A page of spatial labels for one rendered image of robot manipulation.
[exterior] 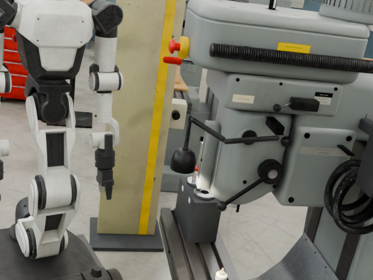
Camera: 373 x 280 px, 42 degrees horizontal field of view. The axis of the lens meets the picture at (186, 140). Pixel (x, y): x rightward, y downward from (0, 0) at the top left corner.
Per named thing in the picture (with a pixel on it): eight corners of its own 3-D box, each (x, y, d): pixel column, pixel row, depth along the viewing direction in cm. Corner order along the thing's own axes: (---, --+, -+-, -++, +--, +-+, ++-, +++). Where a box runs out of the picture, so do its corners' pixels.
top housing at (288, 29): (194, 70, 121) (203, 5, 115) (177, 48, 144) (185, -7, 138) (362, 86, 131) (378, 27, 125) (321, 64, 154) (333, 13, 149)
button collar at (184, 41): (180, 60, 129) (182, 38, 127) (176, 55, 135) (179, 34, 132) (187, 61, 130) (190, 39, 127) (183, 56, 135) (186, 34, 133)
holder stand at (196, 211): (187, 243, 193) (195, 199, 186) (174, 214, 213) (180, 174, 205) (215, 241, 197) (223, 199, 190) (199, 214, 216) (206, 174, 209)
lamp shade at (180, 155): (165, 164, 139) (168, 144, 137) (186, 161, 143) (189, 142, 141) (178, 175, 134) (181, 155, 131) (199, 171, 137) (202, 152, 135)
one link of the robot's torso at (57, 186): (30, 207, 203) (23, 96, 199) (70, 201, 212) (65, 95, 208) (39, 213, 190) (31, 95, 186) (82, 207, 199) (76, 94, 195)
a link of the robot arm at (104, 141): (87, 156, 213) (87, 130, 211) (111, 154, 218) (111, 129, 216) (95, 162, 204) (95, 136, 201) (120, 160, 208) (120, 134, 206)
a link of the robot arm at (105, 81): (89, 115, 209) (88, 70, 205) (111, 114, 214) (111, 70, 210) (96, 119, 200) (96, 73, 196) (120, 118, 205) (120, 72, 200)
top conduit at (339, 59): (211, 58, 116) (213, 44, 115) (207, 54, 120) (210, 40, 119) (376, 75, 126) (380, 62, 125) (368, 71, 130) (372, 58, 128)
